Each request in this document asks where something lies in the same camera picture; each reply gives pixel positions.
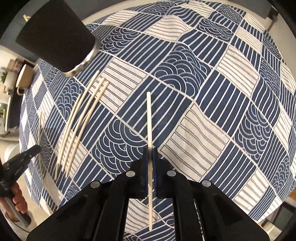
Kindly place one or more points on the beige ceramic mug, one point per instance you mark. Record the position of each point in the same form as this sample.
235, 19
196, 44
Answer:
24, 79

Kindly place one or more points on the blue patterned tablecloth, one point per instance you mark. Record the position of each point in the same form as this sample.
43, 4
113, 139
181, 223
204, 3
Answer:
223, 105

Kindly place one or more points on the person left hand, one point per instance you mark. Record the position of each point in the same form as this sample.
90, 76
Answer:
18, 199

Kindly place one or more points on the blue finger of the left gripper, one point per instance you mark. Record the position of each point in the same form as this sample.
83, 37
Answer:
20, 162

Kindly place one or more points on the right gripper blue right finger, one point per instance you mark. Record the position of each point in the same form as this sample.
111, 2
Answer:
201, 210

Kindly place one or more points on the black cylindrical utensil holder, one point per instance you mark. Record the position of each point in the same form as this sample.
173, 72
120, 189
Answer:
56, 34

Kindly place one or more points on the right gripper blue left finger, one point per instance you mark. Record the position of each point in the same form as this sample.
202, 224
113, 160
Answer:
98, 211

